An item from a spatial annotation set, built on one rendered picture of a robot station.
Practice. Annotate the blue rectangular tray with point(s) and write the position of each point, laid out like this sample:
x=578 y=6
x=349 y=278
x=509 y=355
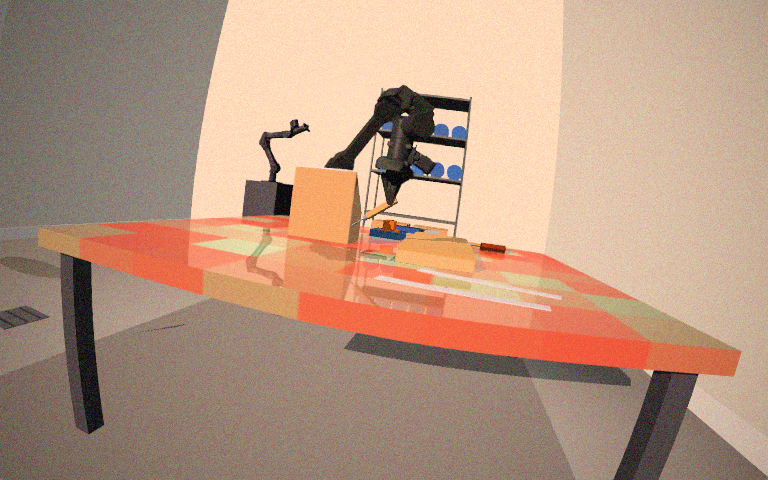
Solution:
x=389 y=235

